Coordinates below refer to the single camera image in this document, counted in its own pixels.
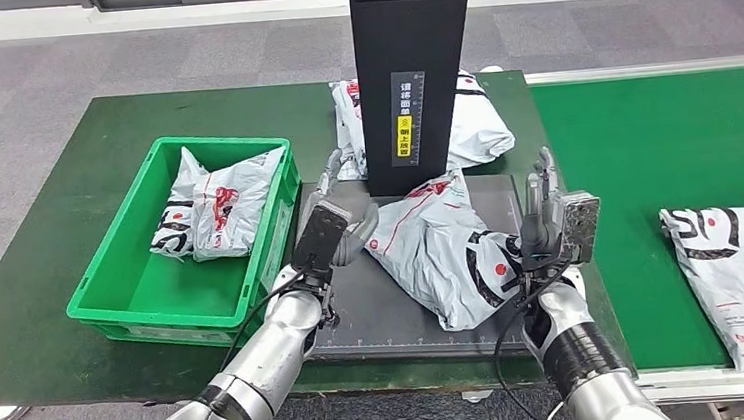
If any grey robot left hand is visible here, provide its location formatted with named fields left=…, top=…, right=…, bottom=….
left=311, top=145, right=385, bottom=271

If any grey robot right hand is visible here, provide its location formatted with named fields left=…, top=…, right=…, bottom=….
left=512, top=145, right=567, bottom=272

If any white poly mailer parcel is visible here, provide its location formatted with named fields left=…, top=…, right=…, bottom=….
left=358, top=163, right=536, bottom=339
left=328, top=66, right=519, bottom=185
left=141, top=139, right=293, bottom=268
left=658, top=197, right=744, bottom=380

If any black inbound scanner machine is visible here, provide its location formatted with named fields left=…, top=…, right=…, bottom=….
left=275, top=0, right=541, bottom=375

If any green conveyor belt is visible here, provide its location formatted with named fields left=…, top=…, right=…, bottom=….
left=524, top=54, right=744, bottom=420

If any green plastic crate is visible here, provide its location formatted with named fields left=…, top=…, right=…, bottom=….
left=53, top=126, right=315, bottom=361

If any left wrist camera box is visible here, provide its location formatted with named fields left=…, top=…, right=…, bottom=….
left=284, top=197, right=357, bottom=280

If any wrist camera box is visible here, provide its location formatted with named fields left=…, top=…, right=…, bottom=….
left=551, top=189, right=607, bottom=269
left=284, top=197, right=357, bottom=280

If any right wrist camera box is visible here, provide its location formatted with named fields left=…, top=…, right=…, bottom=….
left=551, top=189, right=607, bottom=269

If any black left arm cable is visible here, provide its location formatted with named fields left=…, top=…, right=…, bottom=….
left=211, top=266, right=322, bottom=374

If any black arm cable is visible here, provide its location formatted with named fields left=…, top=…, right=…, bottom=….
left=211, top=266, right=322, bottom=374
left=486, top=265, right=592, bottom=420

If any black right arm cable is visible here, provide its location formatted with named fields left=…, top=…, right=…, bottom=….
left=486, top=265, right=592, bottom=420

